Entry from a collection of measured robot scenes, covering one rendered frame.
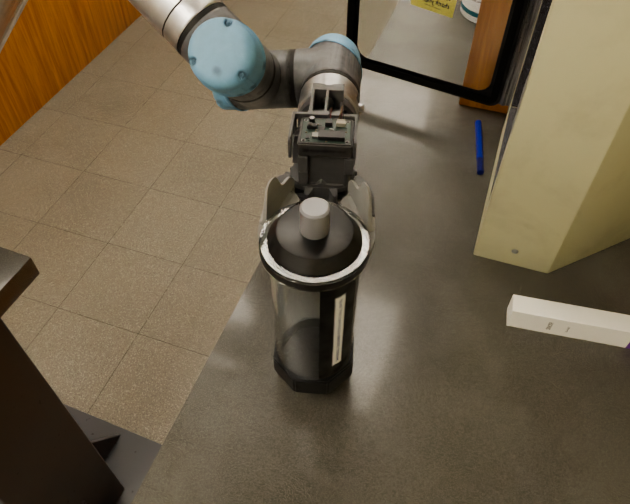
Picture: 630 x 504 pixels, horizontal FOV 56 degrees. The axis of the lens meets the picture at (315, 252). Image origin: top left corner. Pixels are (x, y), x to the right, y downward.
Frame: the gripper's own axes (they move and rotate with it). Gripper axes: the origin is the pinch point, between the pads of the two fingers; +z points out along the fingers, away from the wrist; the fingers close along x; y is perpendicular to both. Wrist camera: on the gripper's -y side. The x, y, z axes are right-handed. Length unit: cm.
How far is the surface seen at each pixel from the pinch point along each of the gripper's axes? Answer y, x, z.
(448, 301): -22.8, 18.1, -13.3
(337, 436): -23.9, 3.5, 7.8
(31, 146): -110, -132, -154
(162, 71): -107, -90, -214
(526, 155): -2.1, 24.8, -20.5
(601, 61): 11.8, 28.6, -18.8
